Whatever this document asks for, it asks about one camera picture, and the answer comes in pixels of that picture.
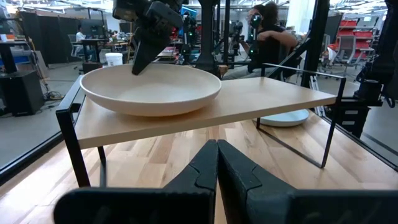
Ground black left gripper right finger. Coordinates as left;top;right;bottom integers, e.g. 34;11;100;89
217;139;398;224

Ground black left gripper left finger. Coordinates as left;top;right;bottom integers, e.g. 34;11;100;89
53;139;218;224

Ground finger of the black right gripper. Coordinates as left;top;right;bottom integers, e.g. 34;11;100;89
131;33;163;76

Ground light blue plate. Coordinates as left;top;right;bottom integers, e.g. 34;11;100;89
259;108;310;128

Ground wooden shelf black metal legs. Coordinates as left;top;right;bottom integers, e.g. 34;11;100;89
55;63;346;189

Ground white bucket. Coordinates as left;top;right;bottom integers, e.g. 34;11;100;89
104;52;124;67

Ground person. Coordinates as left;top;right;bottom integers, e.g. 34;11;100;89
75;26;88;54
222;2;299;81

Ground black cabinet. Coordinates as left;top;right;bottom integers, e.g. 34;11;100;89
0;70;45;118

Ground grey office chair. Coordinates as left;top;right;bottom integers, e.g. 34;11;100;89
323;34;357;74

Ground rack with red bins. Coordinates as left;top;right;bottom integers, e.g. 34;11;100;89
329;19;376;60

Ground black partition wall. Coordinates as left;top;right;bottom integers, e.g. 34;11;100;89
18;11;80;65

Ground black table frame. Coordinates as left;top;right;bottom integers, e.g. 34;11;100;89
0;0;398;186

